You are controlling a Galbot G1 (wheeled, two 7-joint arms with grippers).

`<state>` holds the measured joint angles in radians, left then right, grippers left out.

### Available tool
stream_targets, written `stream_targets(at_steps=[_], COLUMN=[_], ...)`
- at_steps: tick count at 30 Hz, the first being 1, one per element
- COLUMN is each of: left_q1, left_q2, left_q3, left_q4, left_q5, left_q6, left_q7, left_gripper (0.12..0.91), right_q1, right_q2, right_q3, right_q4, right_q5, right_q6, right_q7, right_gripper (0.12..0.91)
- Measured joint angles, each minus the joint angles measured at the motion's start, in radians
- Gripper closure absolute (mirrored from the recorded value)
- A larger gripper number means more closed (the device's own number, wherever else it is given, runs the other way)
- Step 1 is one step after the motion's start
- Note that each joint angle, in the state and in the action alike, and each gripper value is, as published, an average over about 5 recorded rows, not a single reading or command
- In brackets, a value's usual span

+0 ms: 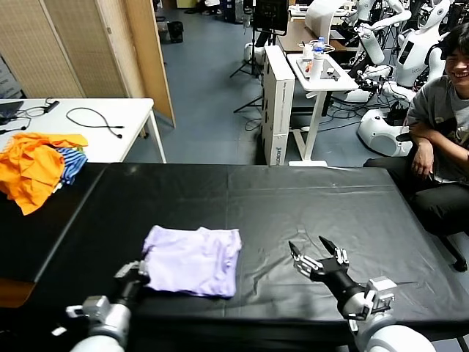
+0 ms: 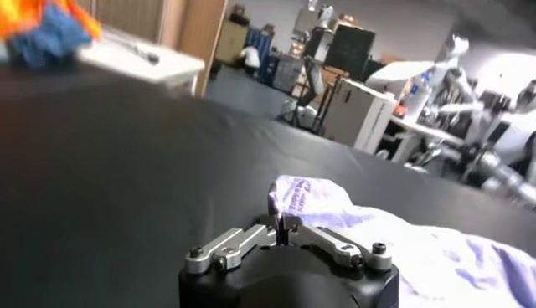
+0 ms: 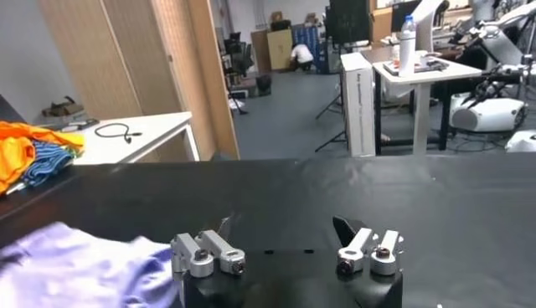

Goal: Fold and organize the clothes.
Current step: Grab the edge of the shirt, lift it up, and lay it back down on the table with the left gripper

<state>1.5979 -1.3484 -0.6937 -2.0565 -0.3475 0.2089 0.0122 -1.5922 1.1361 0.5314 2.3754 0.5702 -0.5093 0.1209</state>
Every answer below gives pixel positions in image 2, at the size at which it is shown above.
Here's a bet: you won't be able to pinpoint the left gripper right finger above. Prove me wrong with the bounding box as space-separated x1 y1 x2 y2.
280 213 394 273

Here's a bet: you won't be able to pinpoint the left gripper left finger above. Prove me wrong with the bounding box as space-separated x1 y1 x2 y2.
184 214 280 275

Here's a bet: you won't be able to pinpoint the lavender t-shirt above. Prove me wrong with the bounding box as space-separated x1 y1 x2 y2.
267 174 536 308

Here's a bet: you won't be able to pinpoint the black leatherette table cover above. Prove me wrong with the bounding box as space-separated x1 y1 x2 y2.
0 58 536 308

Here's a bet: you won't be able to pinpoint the tall white cardboard box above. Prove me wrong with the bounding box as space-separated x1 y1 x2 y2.
322 77 397 156

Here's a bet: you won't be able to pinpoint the white standing desk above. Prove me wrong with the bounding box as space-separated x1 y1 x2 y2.
388 115 466 165

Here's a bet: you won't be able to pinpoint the white curved robot shell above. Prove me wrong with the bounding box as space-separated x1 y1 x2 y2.
363 60 437 92

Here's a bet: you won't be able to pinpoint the crouching person white shirt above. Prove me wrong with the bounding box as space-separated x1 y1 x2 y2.
240 44 262 77

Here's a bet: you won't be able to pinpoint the white side table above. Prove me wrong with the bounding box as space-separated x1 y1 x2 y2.
76 24 207 96

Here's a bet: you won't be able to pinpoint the black monitor on stand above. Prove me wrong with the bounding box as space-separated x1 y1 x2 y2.
323 23 377 81

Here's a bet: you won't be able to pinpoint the blue storage crates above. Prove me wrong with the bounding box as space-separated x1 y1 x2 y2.
246 26 278 81

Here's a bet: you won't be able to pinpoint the yellow cabinet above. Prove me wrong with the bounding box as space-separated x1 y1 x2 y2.
214 18 250 67

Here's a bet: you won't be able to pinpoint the white humanoid robot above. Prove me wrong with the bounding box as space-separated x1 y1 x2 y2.
435 35 536 169

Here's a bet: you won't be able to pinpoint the wooden partition screen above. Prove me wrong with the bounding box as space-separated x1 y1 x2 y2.
75 0 229 100

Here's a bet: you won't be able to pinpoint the blue striped garment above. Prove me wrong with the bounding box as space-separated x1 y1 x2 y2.
5 3 94 70

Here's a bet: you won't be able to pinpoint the orange garment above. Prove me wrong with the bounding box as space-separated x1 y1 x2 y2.
0 0 104 42

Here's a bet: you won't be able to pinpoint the black looped cable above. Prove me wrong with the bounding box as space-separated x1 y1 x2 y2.
124 39 162 66

